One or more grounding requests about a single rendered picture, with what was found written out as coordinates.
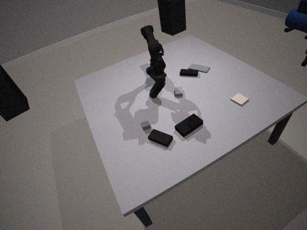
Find beige flat rectangular block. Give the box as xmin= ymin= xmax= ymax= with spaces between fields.
xmin=231 ymin=93 xmax=248 ymax=106

